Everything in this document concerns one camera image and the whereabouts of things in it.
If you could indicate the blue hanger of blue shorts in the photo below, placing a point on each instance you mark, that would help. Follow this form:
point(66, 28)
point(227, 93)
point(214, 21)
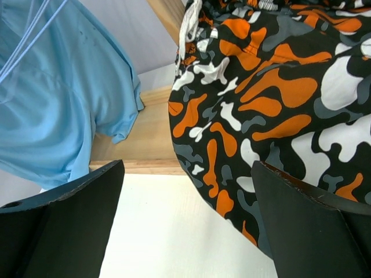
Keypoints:
point(27, 41)

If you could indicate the orange camouflage shorts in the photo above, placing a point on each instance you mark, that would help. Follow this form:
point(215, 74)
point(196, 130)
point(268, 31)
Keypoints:
point(282, 82)

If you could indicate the wooden clothes rack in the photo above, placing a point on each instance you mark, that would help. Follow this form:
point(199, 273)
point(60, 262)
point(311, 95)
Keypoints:
point(149, 31)

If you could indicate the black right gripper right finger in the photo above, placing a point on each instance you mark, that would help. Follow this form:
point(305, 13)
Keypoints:
point(311, 232)

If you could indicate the light blue shorts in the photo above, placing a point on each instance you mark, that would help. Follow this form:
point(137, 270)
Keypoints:
point(75, 81)

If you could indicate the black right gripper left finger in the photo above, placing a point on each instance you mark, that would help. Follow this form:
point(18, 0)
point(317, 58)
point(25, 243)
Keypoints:
point(64, 231)

